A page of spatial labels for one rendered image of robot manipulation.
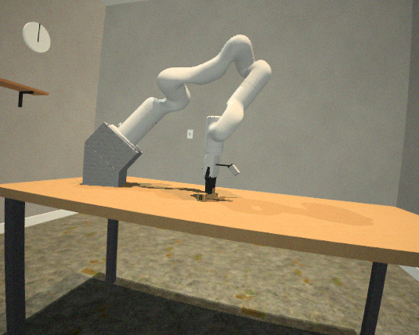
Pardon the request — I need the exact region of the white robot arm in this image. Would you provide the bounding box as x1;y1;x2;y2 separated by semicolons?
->
111;35;271;154

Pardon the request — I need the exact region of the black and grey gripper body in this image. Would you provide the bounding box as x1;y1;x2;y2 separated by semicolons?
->
202;153;222;178

